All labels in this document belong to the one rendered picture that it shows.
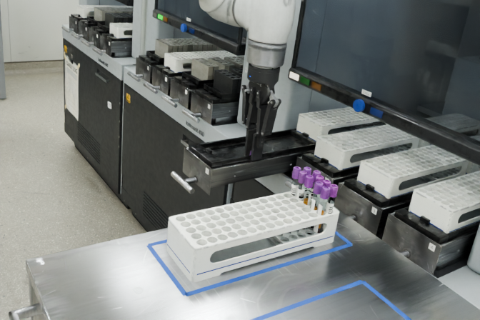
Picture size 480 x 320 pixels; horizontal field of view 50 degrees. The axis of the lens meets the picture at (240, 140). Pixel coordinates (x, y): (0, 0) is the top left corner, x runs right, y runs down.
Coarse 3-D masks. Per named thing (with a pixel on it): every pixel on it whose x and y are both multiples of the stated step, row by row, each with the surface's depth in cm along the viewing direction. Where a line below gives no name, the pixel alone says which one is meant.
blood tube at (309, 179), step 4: (308, 176) 94; (312, 176) 94; (308, 180) 93; (312, 180) 93; (304, 184) 94; (308, 184) 93; (312, 184) 94; (308, 188) 94; (304, 192) 95; (308, 192) 94; (304, 196) 95; (308, 196) 94; (304, 200) 95; (308, 200) 95; (308, 204) 95; (304, 228) 97
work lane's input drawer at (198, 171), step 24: (192, 144) 131; (216, 144) 135; (240, 144) 138; (264, 144) 140; (288, 144) 142; (312, 144) 140; (192, 168) 129; (216, 168) 123; (240, 168) 126; (264, 168) 131; (288, 168) 136; (192, 192) 123
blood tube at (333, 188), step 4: (332, 184) 91; (332, 188) 91; (336, 188) 91; (332, 192) 91; (336, 192) 91; (332, 196) 91; (328, 200) 92; (332, 200) 92; (328, 204) 92; (332, 204) 92; (328, 208) 92; (332, 208) 93; (328, 212) 93; (324, 224) 94; (324, 228) 94
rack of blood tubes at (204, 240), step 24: (288, 192) 99; (192, 216) 88; (216, 216) 88; (240, 216) 89; (264, 216) 89; (288, 216) 90; (312, 216) 93; (336, 216) 93; (168, 240) 86; (192, 240) 80; (216, 240) 82; (240, 240) 83; (264, 240) 93; (288, 240) 91; (312, 240) 92; (192, 264) 80; (216, 264) 82; (240, 264) 85
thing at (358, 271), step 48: (144, 240) 90; (336, 240) 96; (48, 288) 76; (96, 288) 77; (144, 288) 78; (192, 288) 79; (240, 288) 81; (288, 288) 82; (336, 288) 83; (384, 288) 85; (432, 288) 86
